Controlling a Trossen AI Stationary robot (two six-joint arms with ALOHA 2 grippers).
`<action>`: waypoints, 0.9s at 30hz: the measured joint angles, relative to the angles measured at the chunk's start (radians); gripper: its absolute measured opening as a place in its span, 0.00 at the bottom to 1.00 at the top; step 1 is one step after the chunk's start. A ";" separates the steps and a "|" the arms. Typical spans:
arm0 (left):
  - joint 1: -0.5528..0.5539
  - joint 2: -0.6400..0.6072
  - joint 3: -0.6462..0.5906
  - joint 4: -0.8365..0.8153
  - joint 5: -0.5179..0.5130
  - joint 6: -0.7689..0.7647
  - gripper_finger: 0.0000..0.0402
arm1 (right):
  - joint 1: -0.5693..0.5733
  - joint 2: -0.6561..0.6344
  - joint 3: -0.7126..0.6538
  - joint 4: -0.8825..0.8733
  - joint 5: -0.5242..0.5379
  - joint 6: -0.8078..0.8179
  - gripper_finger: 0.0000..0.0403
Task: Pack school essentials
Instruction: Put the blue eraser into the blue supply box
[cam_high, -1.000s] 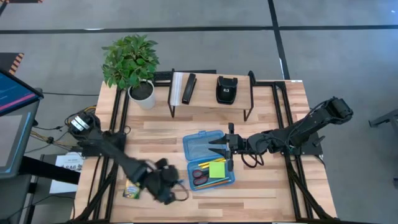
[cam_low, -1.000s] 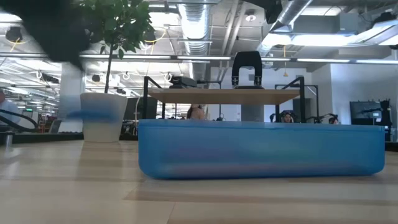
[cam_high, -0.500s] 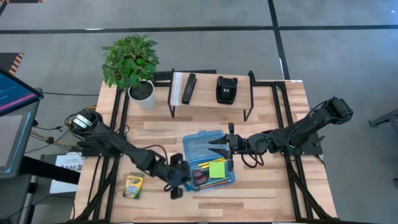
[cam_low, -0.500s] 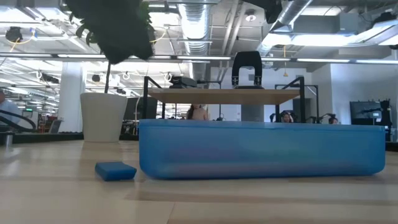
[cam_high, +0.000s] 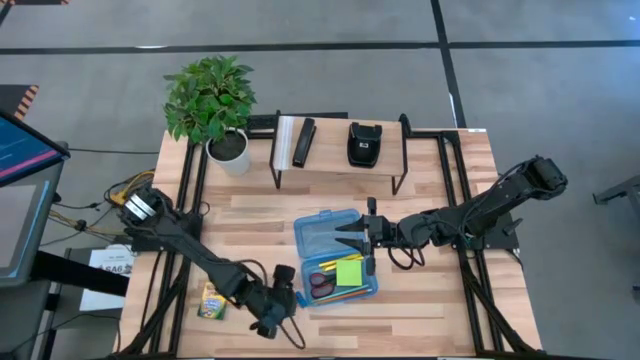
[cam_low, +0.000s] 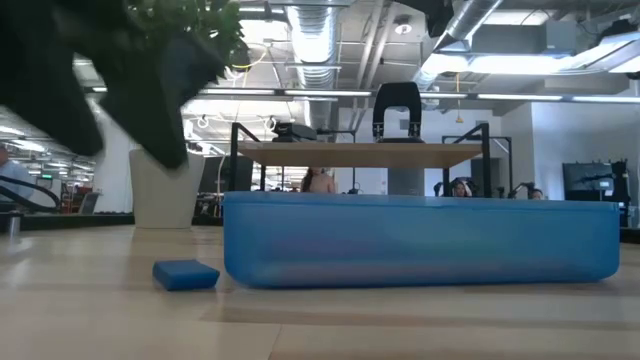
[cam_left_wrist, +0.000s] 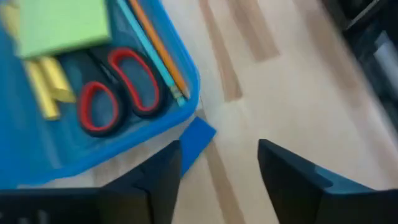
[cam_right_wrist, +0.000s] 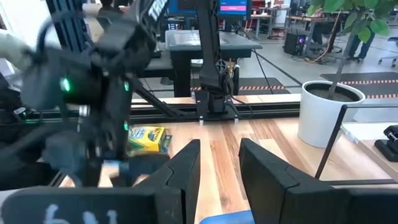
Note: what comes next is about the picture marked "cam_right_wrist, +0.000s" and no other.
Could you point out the monitor with pink screen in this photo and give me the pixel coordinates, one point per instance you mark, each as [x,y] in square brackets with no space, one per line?
[234,7]

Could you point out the yellow crayon box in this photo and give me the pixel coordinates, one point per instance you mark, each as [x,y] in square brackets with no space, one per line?
[146,138]

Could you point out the green leafy potted tree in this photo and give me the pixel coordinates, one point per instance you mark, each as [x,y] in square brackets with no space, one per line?
[363,18]

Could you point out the grey office chair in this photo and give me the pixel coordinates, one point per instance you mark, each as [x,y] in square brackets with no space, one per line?
[390,56]

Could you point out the black diagonal frame strut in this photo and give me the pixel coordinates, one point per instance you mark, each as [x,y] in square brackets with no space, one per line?
[155,101]

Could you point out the grey desk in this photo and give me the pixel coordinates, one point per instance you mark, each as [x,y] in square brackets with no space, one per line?
[186,43]

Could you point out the black frame post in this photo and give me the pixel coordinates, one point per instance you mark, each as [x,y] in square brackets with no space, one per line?
[71,28]

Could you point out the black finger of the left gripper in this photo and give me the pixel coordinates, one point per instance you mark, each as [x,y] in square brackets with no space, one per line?
[119,152]
[84,165]

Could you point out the black aluminium frame rail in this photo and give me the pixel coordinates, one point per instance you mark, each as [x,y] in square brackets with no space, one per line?
[273,109]

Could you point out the blue translucent plastic box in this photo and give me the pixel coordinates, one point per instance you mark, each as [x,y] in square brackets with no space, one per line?
[227,217]

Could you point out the black hazard-striped floor mat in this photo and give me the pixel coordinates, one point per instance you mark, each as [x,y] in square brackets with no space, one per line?
[261,85]
[373,79]

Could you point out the monitor with blue screen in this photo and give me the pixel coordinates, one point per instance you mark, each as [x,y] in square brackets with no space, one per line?
[182,6]

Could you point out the white plant pot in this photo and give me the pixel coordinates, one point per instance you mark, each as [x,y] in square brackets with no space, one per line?
[320,121]

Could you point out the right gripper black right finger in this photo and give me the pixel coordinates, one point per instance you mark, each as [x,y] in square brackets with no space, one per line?
[273,193]

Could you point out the black metal shelf frame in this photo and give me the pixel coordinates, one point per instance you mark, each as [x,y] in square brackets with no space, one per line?
[334,133]

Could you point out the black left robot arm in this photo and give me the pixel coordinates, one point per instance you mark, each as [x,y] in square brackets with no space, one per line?
[208,46]

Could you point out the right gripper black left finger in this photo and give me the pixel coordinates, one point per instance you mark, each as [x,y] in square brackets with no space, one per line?
[183,186]

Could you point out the black computer tower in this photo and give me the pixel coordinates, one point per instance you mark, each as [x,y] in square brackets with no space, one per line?
[295,43]

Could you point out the wooden shelf board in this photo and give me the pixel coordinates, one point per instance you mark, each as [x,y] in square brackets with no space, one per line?
[382,165]

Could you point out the person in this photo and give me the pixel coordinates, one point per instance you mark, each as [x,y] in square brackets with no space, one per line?
[362,46]
[109,7]

